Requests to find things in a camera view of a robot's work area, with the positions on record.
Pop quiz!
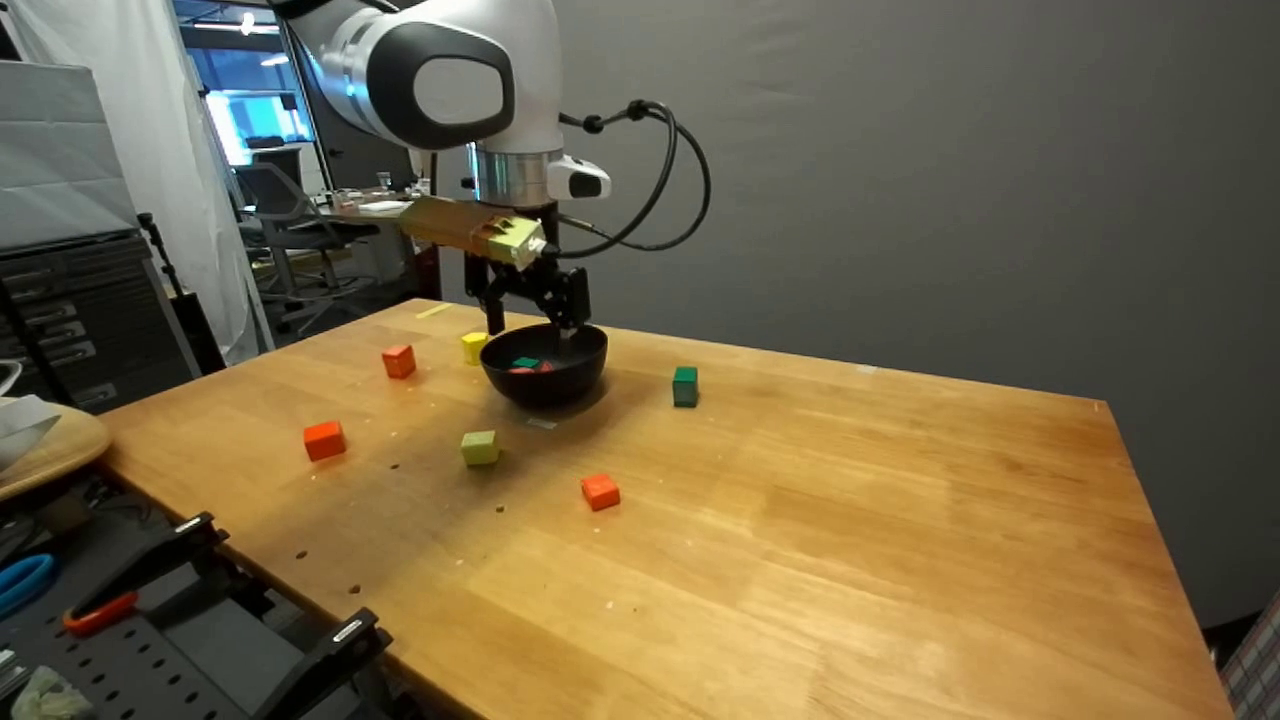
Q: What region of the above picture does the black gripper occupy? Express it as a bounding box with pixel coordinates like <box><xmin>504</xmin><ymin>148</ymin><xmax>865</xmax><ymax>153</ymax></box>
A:
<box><xmin>466</xmin><ymin>202</ymin><xmax>596</xmax><ymax>340</ymax></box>

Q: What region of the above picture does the black bowl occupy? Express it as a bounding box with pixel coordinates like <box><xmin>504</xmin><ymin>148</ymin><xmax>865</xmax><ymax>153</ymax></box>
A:
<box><xmin>477</xmin><ymin>320</ymin><xmax>613</xmax><ymax>415</ymax></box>

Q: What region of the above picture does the monitor with blue screen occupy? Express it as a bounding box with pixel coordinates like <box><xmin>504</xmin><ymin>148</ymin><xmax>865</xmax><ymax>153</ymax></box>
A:
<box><xmin>199</xmin><ymin>86</ymin><xmax>317</xmax><ymax>172</ymax></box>

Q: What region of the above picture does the white hanging sheet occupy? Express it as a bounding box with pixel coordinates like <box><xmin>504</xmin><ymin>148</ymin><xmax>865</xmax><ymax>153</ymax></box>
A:
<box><xmin>14</xmin><ymin>0</ymin><xmax>277</xmax><ymax>366</ymax></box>

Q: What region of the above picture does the black stand leg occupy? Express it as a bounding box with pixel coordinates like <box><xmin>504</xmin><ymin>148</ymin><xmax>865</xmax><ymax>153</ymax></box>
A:
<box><xmin>138</xmin><ymin>212</ymin><xmax>233</xmax><ymax>376</ymax></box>

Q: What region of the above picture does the grey fabric backdrop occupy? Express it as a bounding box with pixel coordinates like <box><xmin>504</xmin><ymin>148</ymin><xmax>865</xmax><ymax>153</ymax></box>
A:
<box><xmin>552</xmin><ymin>0</ymin><xmax>1280</xmax><ymax>633</ymax></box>

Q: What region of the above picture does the black equipment case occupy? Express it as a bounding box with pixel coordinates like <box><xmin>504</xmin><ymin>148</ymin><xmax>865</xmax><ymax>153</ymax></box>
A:
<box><xmin>0</xmin><ymin>230</ymin><xmax>206</xmax><ymax>415</ymax></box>

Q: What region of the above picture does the round wooden board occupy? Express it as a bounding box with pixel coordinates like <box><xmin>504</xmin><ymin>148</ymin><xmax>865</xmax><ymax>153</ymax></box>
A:
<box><xmin>0</xmin><ymin>402</ymin><xmax>118</xmax><ymax>509</ymax></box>

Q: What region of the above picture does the grey flat panel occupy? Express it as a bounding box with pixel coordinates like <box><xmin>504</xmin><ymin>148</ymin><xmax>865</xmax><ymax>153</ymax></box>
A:
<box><xmin>0</xmin><ymin>55</ymin><xmax>143</xmax><ymax>256</ymax></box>

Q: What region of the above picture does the white cloth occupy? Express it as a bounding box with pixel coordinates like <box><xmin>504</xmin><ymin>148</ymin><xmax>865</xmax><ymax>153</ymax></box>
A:
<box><xmin>0</xmin><ymin>358</ymin><xmax>65</xmax><ymax>471</ymax></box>

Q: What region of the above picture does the black pegboard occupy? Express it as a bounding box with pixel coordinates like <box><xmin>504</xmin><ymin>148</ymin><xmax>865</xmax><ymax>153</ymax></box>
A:
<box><xmin>0</xmin><ymin>496</ymin><xmax>417</xmax><ymax>720</ymax></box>

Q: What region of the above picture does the white crumpled object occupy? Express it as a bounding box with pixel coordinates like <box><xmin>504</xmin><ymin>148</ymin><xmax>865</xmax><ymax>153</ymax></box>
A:
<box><xmin>3</xmin><ymin>663</ymin><xmax>96</xmax><ymax>720</ymax></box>

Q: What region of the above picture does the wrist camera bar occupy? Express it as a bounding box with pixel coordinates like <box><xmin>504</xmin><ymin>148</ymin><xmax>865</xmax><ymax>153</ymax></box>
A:
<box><xmin>398</xmin><ymin>196</ymin><xmax>552</xmax><ymax>278</ymax></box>

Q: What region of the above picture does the black looped camera cable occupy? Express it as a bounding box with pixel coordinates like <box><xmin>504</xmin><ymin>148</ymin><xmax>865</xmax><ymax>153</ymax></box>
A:
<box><xmin>557</xmin><ymin>97</ymin><xmax>716</xmax><ymax>259</ymax></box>

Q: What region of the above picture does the blue handled tool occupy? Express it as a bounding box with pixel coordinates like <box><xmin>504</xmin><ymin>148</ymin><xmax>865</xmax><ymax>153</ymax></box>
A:
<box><xmin>0</xmin><ymin>553</ymin><xmax>61</xmax><ymax>626</ymax></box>

